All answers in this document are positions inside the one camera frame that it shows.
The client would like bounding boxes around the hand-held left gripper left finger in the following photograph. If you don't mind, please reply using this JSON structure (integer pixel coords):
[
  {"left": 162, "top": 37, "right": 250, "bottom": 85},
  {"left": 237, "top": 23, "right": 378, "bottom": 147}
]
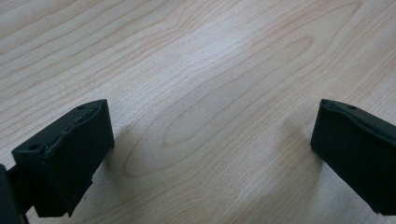
[{"left": 11, "top": 99, "right": 116, "bottom": 218}]

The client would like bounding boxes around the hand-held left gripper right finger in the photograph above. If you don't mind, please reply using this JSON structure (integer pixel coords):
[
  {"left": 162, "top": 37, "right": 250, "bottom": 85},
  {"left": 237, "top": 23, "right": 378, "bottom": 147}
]
[{"left": 309, "top": 98, "right": 396, "bottom": 217}]

